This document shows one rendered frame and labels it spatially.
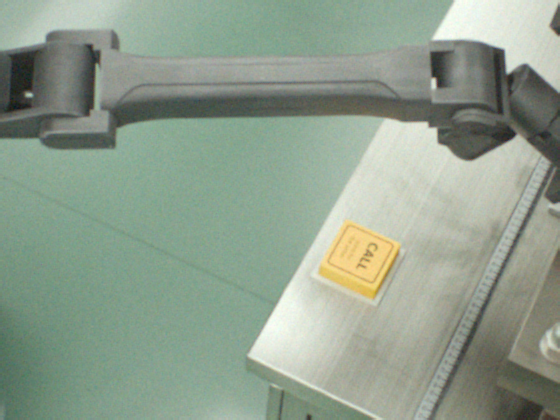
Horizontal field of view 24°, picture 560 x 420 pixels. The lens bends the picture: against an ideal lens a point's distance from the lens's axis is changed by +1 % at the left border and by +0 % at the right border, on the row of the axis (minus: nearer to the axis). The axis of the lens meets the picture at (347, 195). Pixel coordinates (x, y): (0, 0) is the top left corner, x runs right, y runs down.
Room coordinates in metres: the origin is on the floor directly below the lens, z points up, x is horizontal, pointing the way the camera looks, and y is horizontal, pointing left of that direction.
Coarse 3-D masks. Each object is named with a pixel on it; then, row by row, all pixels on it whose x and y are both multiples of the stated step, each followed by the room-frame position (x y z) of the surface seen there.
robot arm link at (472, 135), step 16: (496, 48) 0.85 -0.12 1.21; (496, 64) 0.84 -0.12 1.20; (496, 80) 0.82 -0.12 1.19; (464, 112) 0.77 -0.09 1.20; (480, 112) 0.77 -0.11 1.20; (448, 128) 0.81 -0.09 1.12; (464, 128) 0.76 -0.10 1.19; (480, 128) 0.76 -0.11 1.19; (496, 128) 0.78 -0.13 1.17; (448, 144) 0.81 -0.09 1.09; (464, 144) 0.81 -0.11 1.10; (480, 144) 0.80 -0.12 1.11; (496, 144) 0.80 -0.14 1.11; (464, 160) 0.81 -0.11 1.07
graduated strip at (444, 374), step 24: (552, 168) 0.94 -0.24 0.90; (528, 192) 0.90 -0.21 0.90; (528, 216) 0.87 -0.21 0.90; (504, 240) 0.83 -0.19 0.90; (504, 264) 0.80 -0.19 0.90; (480, 288) 0.76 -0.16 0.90; (480, 312) 0.73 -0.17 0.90; (456, 336) 0.69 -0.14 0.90; (456, 360) 0.66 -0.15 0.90; (432, 384) 0.63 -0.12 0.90; (432, 408) 0.60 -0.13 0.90
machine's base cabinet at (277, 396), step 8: (272, 384) 0.62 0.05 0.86; (272, 392) 0.62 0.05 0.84; (280, 392) 0.61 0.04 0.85; (288, 392) 0.61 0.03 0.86; (272, 400) 0.62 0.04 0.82; (280, 400) 0.61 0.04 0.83; (288, 400) 0.61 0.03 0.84; (296, 400) 0.61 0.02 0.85; (304, 400) 0.61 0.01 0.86; (272, 408) 0.62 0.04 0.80; (280, 408) 0.62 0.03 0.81; (288, 408) 0.61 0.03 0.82; (296, 408) 0.61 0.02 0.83; (304, 408) 0.61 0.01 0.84; (312, 408) 0.60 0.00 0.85; (320, 408) 0.60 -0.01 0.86; (272, 416) 0.62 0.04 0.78; (280, 416) 0.62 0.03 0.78; (288, 416) 0.61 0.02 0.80; (296, 416) 0.61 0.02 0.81; (304, 416) 0.61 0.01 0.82; (312, 416) 0.61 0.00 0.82; (320, 416) 0.60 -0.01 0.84; (328, 416) 0.60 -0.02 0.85; (336, 416) 0.60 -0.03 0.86
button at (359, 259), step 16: (352, 224) 0.80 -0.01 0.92; (336, 240) 0.77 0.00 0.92; (352, 240) 0.78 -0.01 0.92; (368, 240) 0.78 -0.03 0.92; (384, 240) 0.79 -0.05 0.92; (336, 256) 0.75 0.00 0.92; (352, 256) 0.76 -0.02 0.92; (368, 256) 0.76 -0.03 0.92; (384, 256) 0.76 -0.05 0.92; (320, 272) 0.74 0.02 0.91; (336, 272) 0.73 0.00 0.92; (352, 272) 0.74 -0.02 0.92; (368, 272) 0.74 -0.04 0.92; (384, 272) 0.74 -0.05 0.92; (352, 288) 0.73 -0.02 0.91; (368, 288) 0.72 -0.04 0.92
